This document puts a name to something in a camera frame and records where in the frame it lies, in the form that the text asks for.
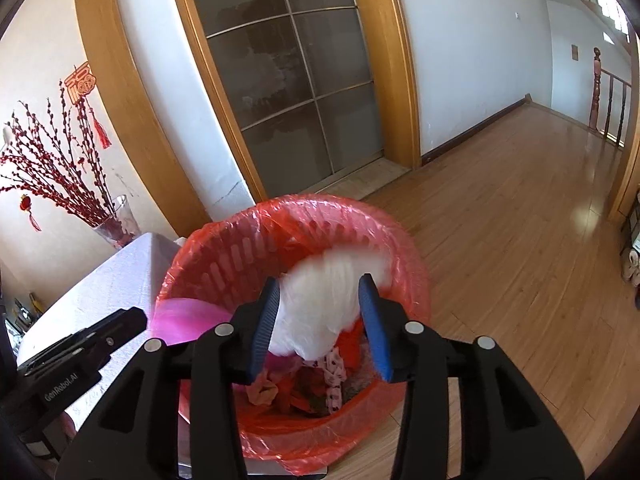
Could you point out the glass vase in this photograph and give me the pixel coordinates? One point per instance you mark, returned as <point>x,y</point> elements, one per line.
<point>117,230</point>

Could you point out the peach crumpled scrap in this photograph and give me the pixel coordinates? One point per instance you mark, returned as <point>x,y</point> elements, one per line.
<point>264,392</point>

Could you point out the small red hanging ornament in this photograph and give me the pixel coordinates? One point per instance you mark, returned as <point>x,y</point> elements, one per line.
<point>25,203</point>

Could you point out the white tissue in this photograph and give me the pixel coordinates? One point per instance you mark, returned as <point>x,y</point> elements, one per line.
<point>320,300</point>

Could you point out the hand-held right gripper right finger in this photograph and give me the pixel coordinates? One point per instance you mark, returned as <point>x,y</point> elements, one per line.
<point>375,330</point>

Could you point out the red plastic trash basket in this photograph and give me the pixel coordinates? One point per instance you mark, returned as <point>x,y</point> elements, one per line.
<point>220,265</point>

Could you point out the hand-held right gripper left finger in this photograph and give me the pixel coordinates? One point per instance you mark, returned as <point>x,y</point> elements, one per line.
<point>267,320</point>

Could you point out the wooden doorway frame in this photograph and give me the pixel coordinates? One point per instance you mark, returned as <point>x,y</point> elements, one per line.
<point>625,160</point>

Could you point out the red-brown stair railing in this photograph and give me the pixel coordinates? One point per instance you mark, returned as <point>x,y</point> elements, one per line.
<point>596,90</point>

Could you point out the wooden wall trim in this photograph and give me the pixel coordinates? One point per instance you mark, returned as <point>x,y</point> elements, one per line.
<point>125,110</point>

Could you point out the red berry branches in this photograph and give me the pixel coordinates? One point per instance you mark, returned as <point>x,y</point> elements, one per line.
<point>65,180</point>

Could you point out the pink plastic bag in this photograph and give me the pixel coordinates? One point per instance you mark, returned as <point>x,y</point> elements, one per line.
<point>185,317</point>

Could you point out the pink dotted white wrapper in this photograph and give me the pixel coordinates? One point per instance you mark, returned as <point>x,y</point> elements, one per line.
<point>334,372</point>

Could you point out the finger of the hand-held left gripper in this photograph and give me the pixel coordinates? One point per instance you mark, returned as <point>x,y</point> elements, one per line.
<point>115,327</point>

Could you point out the brown wall panel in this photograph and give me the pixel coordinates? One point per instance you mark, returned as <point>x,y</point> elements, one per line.
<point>575,52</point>

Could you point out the red knot wall ornament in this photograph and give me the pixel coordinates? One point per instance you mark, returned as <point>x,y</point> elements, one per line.
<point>80,82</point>

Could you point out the red-lined trash bin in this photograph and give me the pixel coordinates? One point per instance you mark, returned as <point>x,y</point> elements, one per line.
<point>415,270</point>

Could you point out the white clothed table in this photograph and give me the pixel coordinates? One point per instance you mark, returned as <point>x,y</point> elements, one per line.
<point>100,285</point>

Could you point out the frosted glass sliding door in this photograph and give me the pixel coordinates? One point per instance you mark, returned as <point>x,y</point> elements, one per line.
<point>300,60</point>

